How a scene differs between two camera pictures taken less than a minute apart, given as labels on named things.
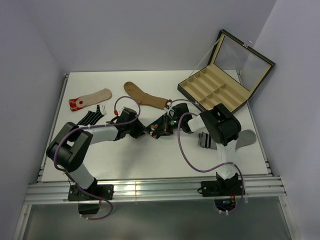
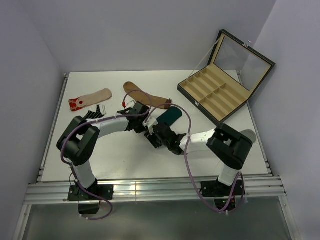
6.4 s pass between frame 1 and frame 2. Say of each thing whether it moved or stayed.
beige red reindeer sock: stayed
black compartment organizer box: stayed
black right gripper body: moved
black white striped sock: stayed
